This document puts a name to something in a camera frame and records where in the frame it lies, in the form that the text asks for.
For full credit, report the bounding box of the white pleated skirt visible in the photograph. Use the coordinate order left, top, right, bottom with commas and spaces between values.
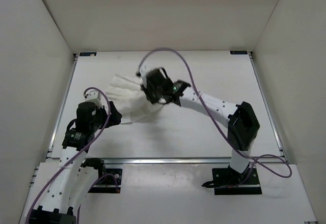
105, 74, 162, 124

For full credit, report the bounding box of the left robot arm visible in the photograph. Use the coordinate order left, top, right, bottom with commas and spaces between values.
25, 101, 122, 223

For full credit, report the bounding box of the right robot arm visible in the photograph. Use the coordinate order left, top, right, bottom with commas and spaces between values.
138, 67, 260, 184

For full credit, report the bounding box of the left blue corner label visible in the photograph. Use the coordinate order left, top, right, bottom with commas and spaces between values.
79, 52, 97, 57

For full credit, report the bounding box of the blue corner label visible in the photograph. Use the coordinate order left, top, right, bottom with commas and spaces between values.
230, 50, 248, 55
79, 52, 97, 57

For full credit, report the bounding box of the right blue corner label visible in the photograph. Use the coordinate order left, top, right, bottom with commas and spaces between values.
230, 50, 248, 55

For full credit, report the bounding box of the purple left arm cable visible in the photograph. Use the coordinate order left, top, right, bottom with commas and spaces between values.
24, 88, 122, 224

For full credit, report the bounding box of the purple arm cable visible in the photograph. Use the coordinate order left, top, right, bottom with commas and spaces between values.
24, 88, 122, 224
137, 47, 292, 178

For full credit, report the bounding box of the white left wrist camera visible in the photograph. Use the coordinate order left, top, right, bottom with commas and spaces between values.
85, 91, 103, 108

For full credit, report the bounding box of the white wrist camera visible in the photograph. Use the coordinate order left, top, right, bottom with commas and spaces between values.
85, 91, 103, 108
136, 65, 150, 88

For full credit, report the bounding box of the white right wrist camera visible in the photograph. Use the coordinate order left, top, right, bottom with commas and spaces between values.
136, 65, 150, 88

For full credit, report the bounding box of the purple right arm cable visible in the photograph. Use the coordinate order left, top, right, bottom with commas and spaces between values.
137, 47, 292, 178

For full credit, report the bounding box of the aluminium table edge rail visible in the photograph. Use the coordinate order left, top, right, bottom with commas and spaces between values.
47, 156, 287, 166

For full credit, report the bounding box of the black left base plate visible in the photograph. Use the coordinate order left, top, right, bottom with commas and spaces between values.
88, 166, 123, 194

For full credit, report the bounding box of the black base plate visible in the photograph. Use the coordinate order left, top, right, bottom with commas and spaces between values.
202, 167, 262, 195
88, 166, 123, 194

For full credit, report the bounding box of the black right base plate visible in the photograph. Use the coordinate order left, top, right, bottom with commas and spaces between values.
202, 167, 262, 195

